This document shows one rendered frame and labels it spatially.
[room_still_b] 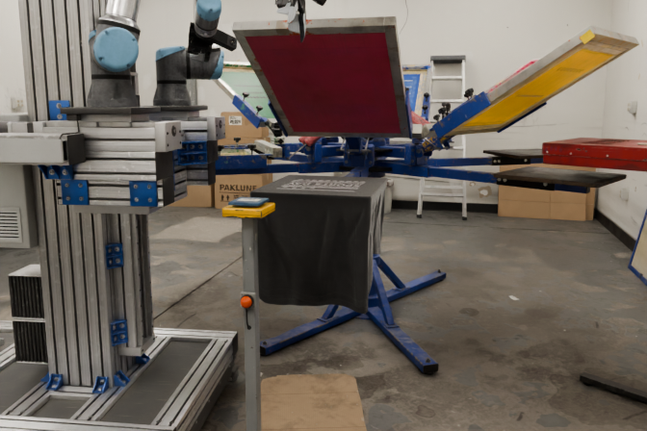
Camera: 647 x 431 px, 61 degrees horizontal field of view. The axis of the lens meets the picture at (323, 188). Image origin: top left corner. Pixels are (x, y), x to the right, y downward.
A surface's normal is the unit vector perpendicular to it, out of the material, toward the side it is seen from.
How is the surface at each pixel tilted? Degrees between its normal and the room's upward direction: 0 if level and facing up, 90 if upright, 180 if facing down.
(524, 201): 75
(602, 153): 91
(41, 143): 90
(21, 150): 90
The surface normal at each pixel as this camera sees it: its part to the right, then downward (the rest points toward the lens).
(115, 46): 0.42, 0.27
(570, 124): -0.24, 0.15
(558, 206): -0.22, -0.15
